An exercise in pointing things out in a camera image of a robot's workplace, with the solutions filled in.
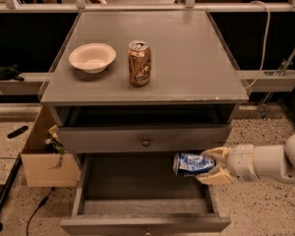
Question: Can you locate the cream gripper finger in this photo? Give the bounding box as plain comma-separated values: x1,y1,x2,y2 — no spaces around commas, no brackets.
202,147,231,164
196,166,233,185

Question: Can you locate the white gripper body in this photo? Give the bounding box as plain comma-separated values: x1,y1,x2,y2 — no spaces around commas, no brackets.
226,145,259,182

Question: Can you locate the blue pepsi can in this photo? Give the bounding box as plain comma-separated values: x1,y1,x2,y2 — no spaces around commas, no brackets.
173,152,216,177

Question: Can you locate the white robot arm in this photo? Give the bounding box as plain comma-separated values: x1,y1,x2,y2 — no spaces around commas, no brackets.
196,134,295,186

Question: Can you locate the closed grey top drawer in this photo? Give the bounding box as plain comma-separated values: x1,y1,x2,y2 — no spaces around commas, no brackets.
57,124,231,153

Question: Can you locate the round metal drawer knob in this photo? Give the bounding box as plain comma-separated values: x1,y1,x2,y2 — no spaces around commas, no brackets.
142,137,150,147

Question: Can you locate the open grey middle drawer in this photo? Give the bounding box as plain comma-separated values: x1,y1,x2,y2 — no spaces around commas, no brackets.
61,152,230,236

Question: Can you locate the grey wooden drawer cabinet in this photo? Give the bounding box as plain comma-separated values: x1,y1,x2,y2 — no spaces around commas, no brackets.
37,9,250,236

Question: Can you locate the gold soda can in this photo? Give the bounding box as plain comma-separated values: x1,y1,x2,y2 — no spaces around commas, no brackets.
128,40,151,87

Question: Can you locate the white paper bowl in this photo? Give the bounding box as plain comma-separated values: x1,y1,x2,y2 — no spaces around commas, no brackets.
69,43,116,74

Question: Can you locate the trash in cardboard box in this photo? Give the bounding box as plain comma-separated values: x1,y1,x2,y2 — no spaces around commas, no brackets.
45,125,66,154

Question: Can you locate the cardboard box on floor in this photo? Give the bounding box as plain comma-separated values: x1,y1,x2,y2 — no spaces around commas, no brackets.
21,107,80,187

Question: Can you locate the black marker on floor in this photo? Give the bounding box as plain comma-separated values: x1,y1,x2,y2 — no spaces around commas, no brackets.
7,126,29,139

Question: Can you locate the black bag on ledge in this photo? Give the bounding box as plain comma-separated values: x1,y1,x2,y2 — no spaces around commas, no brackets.
0,64,24,82

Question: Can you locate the white cable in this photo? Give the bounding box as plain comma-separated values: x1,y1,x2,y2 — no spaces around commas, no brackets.
242,0,272,90

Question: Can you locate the grey metal rail beam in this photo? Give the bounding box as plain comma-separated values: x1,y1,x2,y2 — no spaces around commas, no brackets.
0,2,295,14

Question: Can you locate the black cable on floor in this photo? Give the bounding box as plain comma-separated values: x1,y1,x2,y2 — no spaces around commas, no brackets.
25,186,56,236

